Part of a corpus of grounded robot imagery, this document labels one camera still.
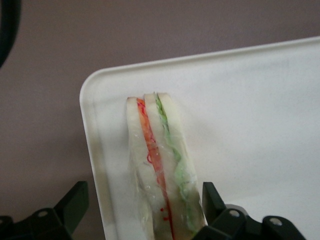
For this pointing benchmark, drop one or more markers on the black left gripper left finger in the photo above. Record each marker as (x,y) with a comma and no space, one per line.
(62,215)

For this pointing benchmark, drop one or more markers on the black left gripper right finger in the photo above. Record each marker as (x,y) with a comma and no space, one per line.
(225,222)

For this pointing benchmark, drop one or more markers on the triangle sandwich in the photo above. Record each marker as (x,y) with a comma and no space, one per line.
(155,150)

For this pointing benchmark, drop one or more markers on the beige plastic tray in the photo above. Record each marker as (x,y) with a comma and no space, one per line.
(250,112)

